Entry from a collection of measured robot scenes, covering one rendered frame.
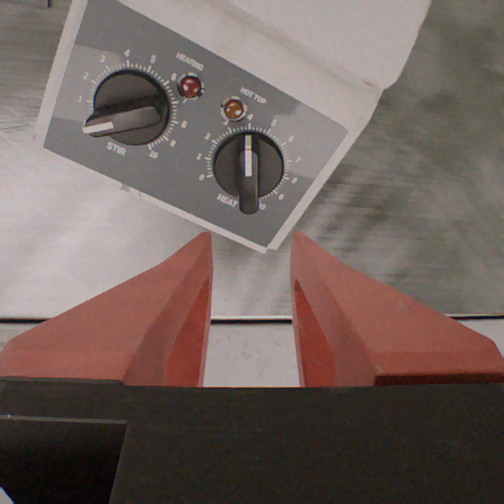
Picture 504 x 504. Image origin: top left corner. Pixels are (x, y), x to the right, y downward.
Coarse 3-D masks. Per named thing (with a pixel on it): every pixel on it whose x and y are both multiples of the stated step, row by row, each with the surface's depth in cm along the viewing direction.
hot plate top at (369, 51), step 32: (224, 0) 15; (256, 0) 15; (288, 0) 15; (320, 0) 15; (352, 0) 16; (384, 0) 16; (416, 0) 16; (288, 32) 15; (320, 32) 15; (352, 32) 16; (384, 32) 16; (416, 32) 16; (320, 64) 16; (352, 64) 16; (384, 64) 16
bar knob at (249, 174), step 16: (224, 144) 19; (240, 144) 18; (256, 144) 18; (272, 144) 19; (224, 160) 19; (240, 160) 18; (256, 160) 18; (272, 160) 19; (224, 176) 19; (240, 176) 18; (256, 176) 18; (272, 176) 20; (240, 192) 18; (256, 192) 18; (240, 208) 19; (256, 208) 19
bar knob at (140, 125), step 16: (112, 80) 17; (128, 80) 17; (144, 80) 17; (96, 96) 17; (112, 96) 17; (128, 96) 17; (144, 96) 17; (160, 96) 17; (96, 112) 17; (112, 112) 16; (128, 112) 16; (144, 112) 16; (160, 112) 16; (96, 128) 17; (112, 128) 17; (128, 128) 17; (144, 128) 18; (160, 128) 18; (128, 144) 19; (144, 144) 19
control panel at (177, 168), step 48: (96, 0) 15; (96, 48) 17; (144, 48) 17; (192, 48) 17; (192, 96) 18; (240, 96) 18; (288, 96) 18; (48, 144) 19; (96, 144) 19; (192, 144) 19; (288, 144) 19; (336, 144) 19; (144, 192) 20; (192, 192) 20; (288, 192) 20
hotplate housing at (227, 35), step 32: (128, 0) 16; (160, 0) 16; (192, 0) 16; (64, 32) 17; (192, 32) 16; (224, 32) 16; (256, 32) 17; (64, 64) 17; (256, 64) 17; (288, 64) 17; (320, 96) 18; (352, 96) 18; (352, 128) 19; (64, 160) 20; (128, 192) 21; (288, 224) 22
